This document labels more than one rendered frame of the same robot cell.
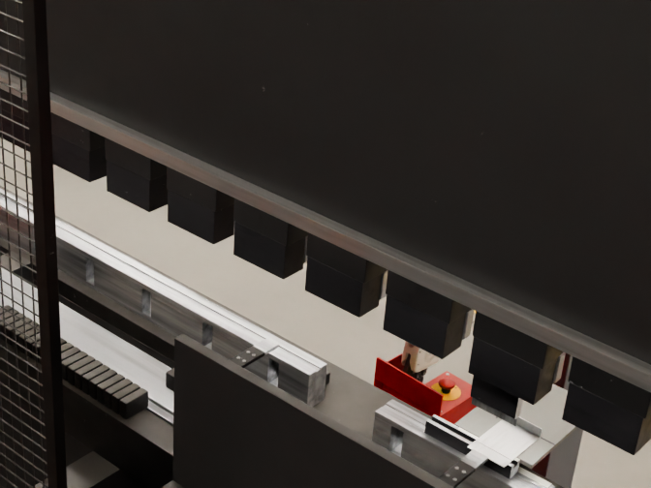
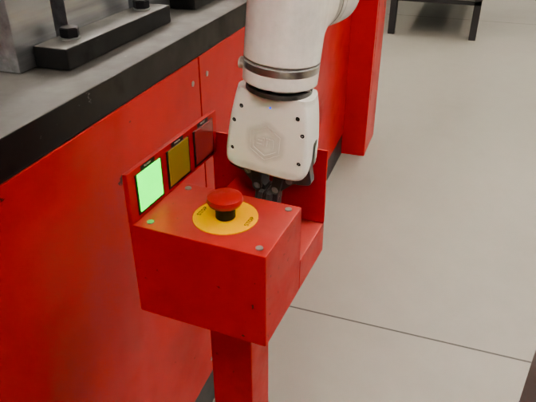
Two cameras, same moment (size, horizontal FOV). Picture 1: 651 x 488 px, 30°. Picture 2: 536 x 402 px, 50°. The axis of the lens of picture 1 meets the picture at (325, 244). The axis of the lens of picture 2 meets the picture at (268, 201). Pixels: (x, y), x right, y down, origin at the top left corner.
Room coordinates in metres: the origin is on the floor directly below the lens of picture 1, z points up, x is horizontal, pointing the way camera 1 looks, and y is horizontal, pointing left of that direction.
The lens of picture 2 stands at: (2.21, -0.83, 1.11)
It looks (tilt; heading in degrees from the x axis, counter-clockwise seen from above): 30 degrees down; 71
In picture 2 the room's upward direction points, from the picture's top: straight up
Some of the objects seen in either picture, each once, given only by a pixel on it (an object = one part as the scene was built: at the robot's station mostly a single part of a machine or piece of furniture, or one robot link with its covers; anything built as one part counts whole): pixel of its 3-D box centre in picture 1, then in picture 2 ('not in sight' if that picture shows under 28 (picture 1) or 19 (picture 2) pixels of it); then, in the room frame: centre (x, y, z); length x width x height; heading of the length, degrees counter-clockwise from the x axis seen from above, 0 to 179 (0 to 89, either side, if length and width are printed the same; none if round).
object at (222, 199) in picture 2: (446, 387); (225, 207); (2.35, -0.31, 0.79); 0.04 x 0.04 x 0.04
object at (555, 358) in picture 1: (518, 342); not in sight; (1.85, -0.36, 1.26); 0.15 x 0.09 x 0.17; 52
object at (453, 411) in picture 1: (426, 394); (236, 217); (2.37, -0.27, 0.75); 0.20 x 0.16 x 0.18; 48
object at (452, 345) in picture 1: (429, 299); not in sight; (1.97, -0.21, 1.26); 0.15 x 0.09 x 0.17; 52
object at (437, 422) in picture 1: (471, 445); not in sight; (1.89, -0.32, 0.99); 0.20 x 0.03 x 0.03; 52
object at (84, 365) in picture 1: (63, 358); not in sight; (2.02, 0.51, 1.02); 0.44 x 0.06 x 0.04; 52
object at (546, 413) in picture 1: (527, 416); not in sight; (1.98, -0.43, 1.00); 0.26 x 0.18 x 0.01; 142
